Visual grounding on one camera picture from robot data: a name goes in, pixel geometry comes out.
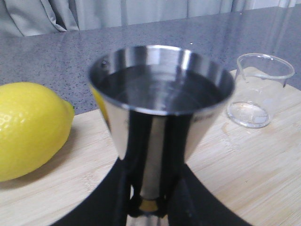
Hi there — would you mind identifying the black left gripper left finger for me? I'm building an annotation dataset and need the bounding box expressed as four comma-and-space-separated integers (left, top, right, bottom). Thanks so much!
50, 156, 142, 226

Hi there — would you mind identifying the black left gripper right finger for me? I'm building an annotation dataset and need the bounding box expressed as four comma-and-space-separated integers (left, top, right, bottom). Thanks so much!
156, 161, 254, 226

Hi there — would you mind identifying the yellow lemon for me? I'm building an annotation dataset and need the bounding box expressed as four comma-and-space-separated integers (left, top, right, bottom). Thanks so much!
0, 82, 75, 181

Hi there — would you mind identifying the small glass beaker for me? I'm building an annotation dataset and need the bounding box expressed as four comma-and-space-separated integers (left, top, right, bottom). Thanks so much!
226, 53, 295, 129

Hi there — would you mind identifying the grey curtain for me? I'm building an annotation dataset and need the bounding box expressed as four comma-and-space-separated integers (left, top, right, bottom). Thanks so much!
0, 0, 300, 37

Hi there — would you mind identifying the steel double jigger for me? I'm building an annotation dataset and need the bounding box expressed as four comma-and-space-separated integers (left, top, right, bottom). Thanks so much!
89, 45, 235, 223

